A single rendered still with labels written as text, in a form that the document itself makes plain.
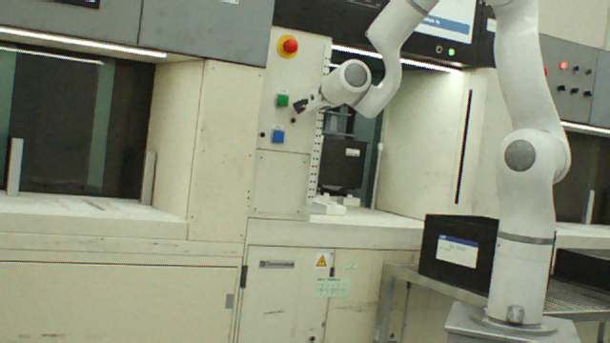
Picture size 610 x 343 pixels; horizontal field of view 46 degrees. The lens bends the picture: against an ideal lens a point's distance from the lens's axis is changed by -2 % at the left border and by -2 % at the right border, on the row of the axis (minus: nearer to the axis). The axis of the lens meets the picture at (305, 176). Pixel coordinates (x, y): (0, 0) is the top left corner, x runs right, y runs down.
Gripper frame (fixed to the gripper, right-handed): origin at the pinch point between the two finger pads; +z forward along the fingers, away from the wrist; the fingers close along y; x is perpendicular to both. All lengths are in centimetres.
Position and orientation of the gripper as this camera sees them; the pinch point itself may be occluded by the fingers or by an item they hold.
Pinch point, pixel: (313, 105)
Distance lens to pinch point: 208.8
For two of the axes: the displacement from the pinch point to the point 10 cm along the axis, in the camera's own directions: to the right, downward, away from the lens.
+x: -2.7, -9.6, 0.5
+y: 9.1, -2.4, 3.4
